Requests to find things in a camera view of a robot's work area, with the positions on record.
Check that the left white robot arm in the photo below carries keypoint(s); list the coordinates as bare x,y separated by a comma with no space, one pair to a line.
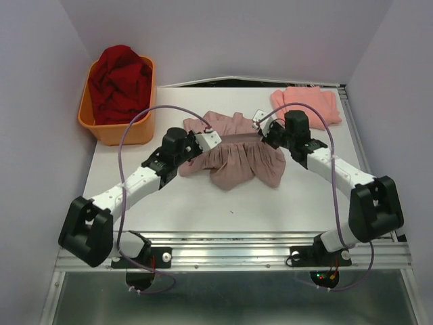
88,229

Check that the aluminium frame rail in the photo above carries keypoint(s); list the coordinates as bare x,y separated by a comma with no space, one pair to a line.
236,244

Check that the red skirt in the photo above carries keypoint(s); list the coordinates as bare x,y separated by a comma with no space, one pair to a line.
120,86

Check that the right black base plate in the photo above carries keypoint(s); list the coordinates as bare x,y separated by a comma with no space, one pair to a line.
308,256

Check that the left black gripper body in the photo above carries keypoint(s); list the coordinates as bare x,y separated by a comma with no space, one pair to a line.
191,147

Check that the folded salmon pink skirt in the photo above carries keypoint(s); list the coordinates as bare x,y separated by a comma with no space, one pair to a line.
324,102

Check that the dusty pink skirt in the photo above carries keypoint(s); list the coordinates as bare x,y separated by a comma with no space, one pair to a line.
240,157

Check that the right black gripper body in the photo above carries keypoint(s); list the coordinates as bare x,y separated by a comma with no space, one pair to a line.
277,135

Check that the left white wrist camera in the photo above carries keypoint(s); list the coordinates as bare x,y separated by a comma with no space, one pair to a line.
208,140

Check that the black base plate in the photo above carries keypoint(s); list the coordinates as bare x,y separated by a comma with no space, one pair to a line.
308,256
156,257

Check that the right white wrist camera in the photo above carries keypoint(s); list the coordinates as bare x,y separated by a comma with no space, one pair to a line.
261,121

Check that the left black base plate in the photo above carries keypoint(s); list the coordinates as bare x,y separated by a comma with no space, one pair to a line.
156,257

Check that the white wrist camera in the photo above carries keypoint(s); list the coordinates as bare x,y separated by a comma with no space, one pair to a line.
208,140
261,121

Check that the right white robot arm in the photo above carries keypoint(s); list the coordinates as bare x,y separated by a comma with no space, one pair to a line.
374,205

